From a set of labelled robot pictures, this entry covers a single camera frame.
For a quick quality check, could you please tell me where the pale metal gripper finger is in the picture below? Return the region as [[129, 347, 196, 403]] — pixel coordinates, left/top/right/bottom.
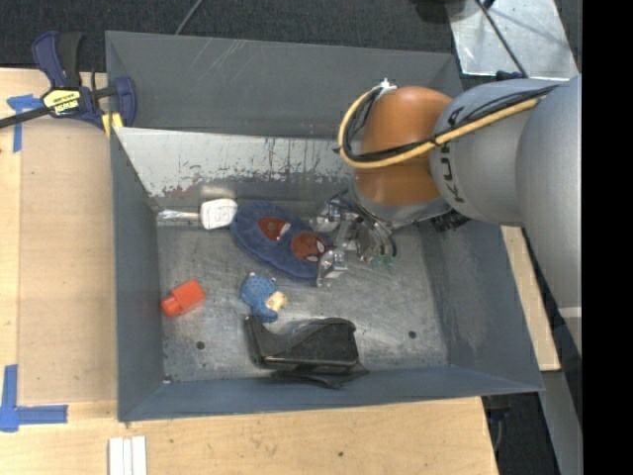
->
[[315, 246, 350, 289], [310, 203, 343, 234]]

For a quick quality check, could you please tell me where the grey metal bin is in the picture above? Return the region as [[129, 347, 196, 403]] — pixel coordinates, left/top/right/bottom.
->
[[104, 30, 546, 423]]

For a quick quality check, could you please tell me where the blue slipper with red faces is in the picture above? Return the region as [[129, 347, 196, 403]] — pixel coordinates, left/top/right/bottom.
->
[[228, 201, 334, 282]]

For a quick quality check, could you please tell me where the blue toy animal cream face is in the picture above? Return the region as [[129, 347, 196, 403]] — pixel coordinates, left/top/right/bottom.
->
[[239, 272, 290, 324]]

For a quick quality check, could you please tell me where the white cap clear plastic tube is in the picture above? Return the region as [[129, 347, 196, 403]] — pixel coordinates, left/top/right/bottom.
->
[[157, 197, 239, 232]]

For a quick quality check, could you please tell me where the red-orange plastic block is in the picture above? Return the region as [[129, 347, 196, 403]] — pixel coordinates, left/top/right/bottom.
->
[[159, 279, 207, 318]]

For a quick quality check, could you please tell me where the pale wood flat board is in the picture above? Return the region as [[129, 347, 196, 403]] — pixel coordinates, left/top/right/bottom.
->
[[17, 116, 120, 408]]

